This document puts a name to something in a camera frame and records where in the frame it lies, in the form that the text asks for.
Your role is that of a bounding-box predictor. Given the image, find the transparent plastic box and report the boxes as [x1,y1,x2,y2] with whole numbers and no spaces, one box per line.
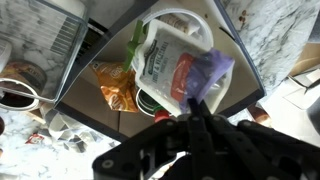
[0,0,90,105]

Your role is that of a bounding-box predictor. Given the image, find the white paper sheets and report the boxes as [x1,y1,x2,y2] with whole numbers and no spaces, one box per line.
[258,68,320,148]

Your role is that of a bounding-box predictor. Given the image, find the green bottle red cap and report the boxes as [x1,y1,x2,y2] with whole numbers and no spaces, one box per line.
[135,87,171,124]

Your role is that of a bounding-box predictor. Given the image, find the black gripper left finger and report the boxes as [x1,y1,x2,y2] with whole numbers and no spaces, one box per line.
[92,97,205,180]

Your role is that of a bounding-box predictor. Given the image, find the purple pouch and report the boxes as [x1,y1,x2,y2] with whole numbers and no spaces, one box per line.
[179,47,236,115]

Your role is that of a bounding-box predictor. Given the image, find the orange snack bag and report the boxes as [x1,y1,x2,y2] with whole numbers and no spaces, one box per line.
[90,60,140,114]

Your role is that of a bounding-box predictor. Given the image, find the white pouch brown print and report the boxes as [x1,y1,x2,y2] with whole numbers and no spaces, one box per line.
[156,13,202,37]

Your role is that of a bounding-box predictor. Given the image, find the white pouch green cap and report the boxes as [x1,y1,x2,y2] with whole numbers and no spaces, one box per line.
[122,19,214,118]

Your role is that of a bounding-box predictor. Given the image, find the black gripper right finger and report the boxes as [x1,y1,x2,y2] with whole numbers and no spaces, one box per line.
[198,100,320,180]

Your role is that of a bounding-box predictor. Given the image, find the small red wrapper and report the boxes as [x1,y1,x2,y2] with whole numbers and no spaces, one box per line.
[25,132,45,145]

